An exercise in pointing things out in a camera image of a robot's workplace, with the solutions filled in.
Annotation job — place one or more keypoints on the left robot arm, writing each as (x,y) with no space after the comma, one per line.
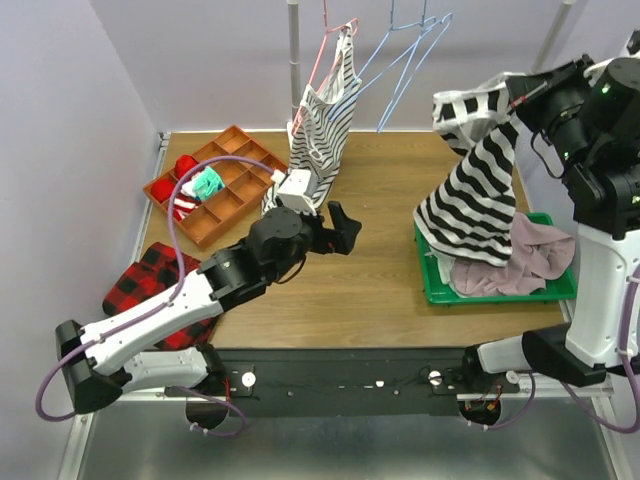
(102,361)

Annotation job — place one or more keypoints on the red sock ball upper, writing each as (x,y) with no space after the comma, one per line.
(183,166)

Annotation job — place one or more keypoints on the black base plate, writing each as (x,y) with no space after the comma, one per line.
(331,382)

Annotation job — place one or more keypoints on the white garment in bin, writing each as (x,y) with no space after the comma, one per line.
(442,270)

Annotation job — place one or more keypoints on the wide-striped black white tank top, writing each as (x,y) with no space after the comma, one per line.
(470,214)

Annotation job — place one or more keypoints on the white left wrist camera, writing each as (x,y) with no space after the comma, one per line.
(295,191)

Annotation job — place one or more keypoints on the teal white sock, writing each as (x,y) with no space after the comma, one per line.
(203,185)

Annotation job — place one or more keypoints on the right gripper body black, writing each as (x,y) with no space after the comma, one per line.
(554,105)

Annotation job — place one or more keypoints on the red black plaid shirt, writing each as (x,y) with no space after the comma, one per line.
(156,271)

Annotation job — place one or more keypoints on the green plastic bin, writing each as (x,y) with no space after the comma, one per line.
(560,289)

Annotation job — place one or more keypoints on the thin-striped tank top hanging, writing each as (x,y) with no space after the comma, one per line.
(326,115)

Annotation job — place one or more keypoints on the mauve garment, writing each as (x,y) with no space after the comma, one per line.
(540,253)

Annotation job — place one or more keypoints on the light blue wire hanger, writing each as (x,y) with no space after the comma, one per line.
(419,51)

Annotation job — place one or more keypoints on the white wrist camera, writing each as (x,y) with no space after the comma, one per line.
(632,46)
(295,191)

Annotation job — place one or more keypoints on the red white striped sock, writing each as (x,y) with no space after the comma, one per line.
(182,207)

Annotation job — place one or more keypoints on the right rack pole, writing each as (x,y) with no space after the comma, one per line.
(552,34)

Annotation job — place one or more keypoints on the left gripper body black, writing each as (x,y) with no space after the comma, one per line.
(327,239)

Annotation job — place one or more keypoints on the left rack pole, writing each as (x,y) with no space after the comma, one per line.
(294,58)

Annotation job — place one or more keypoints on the red sock ball lower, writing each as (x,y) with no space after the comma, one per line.
(162,189)

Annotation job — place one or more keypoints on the brown compartment tray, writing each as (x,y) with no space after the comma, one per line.
(213,201)

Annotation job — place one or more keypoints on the red sock ball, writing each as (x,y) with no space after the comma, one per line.
(162,189)
(183,166)

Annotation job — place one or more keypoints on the rack pole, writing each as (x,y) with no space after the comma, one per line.
(552,34)
(294,58)

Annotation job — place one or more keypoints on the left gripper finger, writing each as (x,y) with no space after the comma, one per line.
(343,235)
(322,241)

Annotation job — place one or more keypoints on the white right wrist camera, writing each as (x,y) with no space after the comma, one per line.
(632,46)

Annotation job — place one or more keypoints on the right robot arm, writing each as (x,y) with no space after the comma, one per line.
(589,113)

